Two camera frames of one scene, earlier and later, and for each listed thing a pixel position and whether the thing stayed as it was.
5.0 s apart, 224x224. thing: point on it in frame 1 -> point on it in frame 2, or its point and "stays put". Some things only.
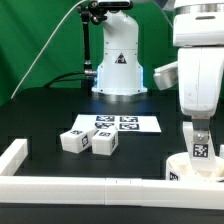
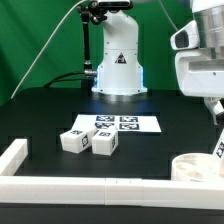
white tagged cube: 201,154 -> 218,155
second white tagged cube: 105,141 stays put
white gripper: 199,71 -> 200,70
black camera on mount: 111,5 stays put
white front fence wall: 179,194 stays put
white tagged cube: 77,140 stays put
